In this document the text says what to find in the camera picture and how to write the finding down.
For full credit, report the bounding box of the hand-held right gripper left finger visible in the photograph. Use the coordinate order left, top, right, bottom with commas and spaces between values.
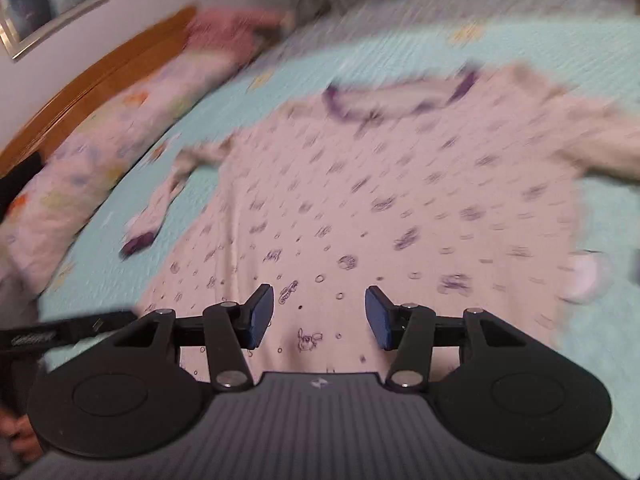
114, 284, 275, 393

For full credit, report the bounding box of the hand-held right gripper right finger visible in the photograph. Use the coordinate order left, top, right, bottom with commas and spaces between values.
365, 286, 526, 394

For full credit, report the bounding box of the framed wedding photo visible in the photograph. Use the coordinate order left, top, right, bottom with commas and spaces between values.
0, 0, 111, 58

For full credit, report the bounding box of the floral pillow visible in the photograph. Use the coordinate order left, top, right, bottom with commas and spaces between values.
0, 55, 241, 306

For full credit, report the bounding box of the green quilted bee bedspread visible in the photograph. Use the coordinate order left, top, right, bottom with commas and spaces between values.
37, 0, 640, 471

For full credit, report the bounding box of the wooden headboard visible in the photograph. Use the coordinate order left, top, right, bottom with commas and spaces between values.
0, 7, 198, 176

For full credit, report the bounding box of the dark blurred object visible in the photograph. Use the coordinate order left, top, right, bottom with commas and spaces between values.
0, 152, 43, 221

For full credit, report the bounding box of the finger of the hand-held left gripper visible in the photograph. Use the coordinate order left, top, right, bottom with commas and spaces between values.
62, 311, 137, 345

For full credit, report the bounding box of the pink printed pajama top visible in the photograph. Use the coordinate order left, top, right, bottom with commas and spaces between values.
120, 60, 640, 391

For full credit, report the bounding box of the person's left hand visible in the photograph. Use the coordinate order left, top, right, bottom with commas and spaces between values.
0, 407, 41, 466

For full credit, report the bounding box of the pink floral garment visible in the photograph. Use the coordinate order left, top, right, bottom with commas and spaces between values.
185, 5, 291, 68

